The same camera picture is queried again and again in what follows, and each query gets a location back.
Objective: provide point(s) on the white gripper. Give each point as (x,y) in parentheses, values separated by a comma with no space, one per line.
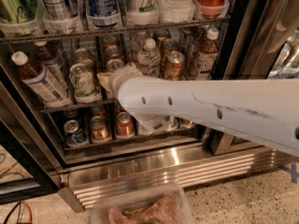
(116,76)

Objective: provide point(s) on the red coke can front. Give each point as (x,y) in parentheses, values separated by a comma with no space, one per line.
(114,65)

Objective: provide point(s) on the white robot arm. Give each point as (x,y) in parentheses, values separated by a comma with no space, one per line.
(263,111)

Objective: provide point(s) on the red coke can rear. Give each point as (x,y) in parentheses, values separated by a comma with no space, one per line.
(110,40)

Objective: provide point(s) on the green white soda can front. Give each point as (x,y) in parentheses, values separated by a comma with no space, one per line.
(82,80)

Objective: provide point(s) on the green white soda can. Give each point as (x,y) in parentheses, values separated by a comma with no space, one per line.
(82,80)
(83,55)

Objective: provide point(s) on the green white soda can rear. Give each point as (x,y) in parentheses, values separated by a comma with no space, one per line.
(83,55)

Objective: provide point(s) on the red can bottom front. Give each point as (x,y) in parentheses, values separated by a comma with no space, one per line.
(124,125)

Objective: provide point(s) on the gold soda can front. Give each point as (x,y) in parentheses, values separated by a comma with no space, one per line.
(174,64)

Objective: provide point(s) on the gold soda can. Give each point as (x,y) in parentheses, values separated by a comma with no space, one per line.
(160,35)
(174,64)
(166,47)

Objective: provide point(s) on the gold soda can rear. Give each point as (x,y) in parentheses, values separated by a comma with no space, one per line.
(160,35)

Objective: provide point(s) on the gold can bottom left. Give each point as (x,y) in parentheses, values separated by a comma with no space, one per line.
(99,130)

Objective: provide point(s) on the blue can top shelf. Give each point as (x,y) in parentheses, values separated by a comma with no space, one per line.
(103,12)

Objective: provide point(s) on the water bottle bottom shelf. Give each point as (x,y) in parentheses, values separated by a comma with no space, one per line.
(159,124)

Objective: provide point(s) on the water bottle shelf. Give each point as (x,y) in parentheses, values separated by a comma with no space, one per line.
(175,11)
(159,124)

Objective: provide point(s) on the blue pepsi can bottom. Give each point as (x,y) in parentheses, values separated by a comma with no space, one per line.
(75,134)

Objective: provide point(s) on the gold can bottom right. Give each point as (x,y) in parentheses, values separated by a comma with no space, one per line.
(187,124)

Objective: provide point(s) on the water bottle top shelf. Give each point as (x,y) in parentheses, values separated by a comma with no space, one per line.
(175,11)

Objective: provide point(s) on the silver can top shelf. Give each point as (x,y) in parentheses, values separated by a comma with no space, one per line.
(60,10)

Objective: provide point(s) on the green can top left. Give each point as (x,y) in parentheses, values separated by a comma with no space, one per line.
(17,11)

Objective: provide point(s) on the fridge bottom vent grille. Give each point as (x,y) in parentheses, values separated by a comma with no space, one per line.
(188,165)

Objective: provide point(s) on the clear water bottle front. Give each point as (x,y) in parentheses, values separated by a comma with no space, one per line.
(149,58)

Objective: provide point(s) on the clear water bottle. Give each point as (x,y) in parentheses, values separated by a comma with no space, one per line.
(149,58)
(137,43)

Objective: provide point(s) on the clear water bottle rear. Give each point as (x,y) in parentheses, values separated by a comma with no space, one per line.
(137,43)

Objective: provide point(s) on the tea bottle rear left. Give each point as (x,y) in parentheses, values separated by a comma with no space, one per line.
(51,58)

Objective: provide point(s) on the tea bottle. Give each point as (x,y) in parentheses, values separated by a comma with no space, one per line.
(206,54)
(51,58)
(39,78)

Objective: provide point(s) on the tea bottle front left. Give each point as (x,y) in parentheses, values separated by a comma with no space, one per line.
(39,78)

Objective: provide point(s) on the tea bottle right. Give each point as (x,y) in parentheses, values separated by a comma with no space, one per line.
(206,54)

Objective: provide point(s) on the clear plastic container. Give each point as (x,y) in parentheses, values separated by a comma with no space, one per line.
(165,204)

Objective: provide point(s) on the stainless fridge door frame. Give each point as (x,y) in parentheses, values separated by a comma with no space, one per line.
(253,43)

